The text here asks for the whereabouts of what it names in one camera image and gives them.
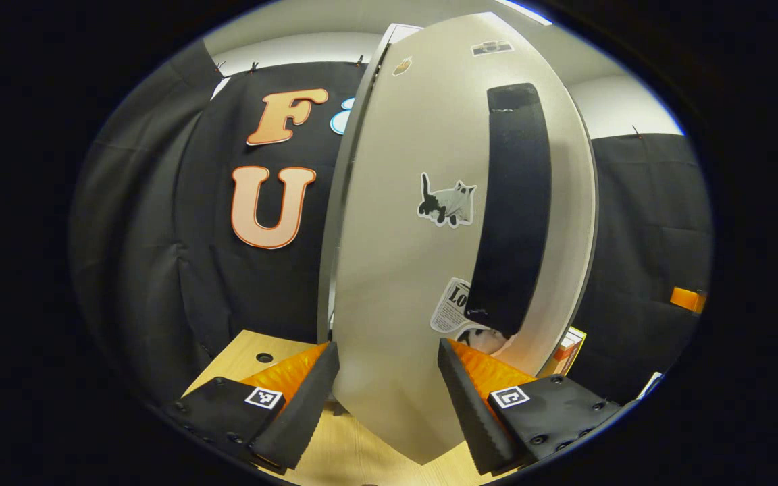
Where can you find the white cabinet door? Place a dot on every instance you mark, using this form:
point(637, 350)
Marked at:
point(402, 270)

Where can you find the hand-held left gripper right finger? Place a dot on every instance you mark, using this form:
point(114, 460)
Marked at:
point(470, 405)

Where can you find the black backdrop cloth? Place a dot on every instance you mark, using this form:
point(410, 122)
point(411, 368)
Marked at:
point(645, 223)
point(159, 270)

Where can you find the ceiling light panel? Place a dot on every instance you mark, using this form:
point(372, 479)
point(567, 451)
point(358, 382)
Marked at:
point(524, 12)

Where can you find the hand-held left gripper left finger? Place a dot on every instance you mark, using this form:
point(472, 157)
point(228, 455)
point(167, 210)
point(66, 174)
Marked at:
point(304, 408)

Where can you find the yellow book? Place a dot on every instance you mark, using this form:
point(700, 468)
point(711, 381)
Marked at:
point(579, 335)

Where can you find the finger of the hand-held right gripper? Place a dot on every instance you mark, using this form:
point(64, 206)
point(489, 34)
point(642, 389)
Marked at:
point(687, 299)

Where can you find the white shoe cabinet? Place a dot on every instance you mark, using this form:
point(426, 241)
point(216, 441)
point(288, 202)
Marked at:
point(335, 256)

